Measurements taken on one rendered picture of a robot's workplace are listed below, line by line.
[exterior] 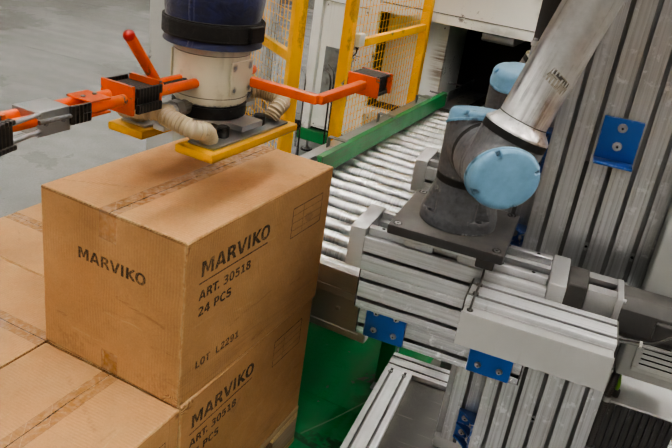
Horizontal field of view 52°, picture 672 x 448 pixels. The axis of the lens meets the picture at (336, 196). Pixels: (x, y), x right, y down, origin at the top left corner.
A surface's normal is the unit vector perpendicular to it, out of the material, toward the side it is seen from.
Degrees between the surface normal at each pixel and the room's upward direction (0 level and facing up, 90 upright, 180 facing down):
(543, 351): 90
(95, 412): 0
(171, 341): 90
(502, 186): 97
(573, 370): 90
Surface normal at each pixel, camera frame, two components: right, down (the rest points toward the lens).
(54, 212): -0.47, 0.29
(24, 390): 0.14, -0.91
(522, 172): 0.02, 0.50
